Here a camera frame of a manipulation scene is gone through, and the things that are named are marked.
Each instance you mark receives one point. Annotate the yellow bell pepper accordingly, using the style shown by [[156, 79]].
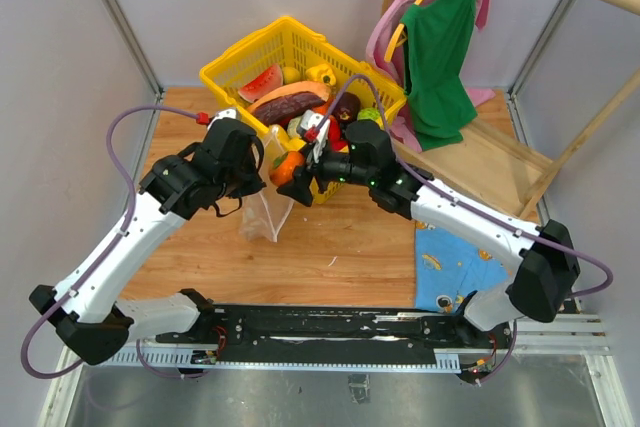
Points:
[[321, 73]]

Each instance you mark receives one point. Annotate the watermelon slice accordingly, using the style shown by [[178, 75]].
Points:
[[264, 83]]

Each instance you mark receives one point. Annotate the green shirt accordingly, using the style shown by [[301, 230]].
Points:
[[438, 37]]

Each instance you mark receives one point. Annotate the dark purple mangosteen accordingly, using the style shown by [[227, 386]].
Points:
[[347, 108]]

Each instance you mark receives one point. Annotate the pale green cabbage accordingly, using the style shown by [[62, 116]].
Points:
[[292, 127]]

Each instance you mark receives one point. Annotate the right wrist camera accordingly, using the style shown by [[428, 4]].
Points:
[[313, 128]]

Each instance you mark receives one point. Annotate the green custard apple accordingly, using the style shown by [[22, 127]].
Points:
[[369, 113]]

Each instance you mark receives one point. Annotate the orange persimmon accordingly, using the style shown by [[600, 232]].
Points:
[[283, 167]]

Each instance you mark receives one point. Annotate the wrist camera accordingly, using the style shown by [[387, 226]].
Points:
[[313, 128], [206, 120]]

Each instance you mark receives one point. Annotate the clear polka dot zip bag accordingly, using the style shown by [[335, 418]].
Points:
[[265, 213]]

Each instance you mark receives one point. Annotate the pink garment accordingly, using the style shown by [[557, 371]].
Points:
[[402, 128]]

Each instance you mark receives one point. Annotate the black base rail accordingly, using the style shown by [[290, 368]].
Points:
[[318, 336]]

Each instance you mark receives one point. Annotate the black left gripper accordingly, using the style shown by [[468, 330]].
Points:
[[255, 181]]

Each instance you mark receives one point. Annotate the yellow plastic basket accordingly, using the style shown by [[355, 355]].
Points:
[[326, 110]]

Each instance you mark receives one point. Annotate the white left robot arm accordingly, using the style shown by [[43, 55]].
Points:
[[86, 309]]

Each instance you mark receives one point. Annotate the papaya half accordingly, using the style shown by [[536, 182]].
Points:
[[319, 89]]

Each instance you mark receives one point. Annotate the blue cartoon cloth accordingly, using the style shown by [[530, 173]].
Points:
[[449, 268]]

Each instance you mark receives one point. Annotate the yellow lemon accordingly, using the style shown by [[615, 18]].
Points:
[[290, 75]]

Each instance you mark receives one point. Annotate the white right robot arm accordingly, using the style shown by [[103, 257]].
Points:
[[541, 259]]

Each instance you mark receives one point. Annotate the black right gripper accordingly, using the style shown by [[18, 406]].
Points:
[[298, 189]]

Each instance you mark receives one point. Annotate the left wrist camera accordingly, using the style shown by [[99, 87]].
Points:
[[206, 120]]

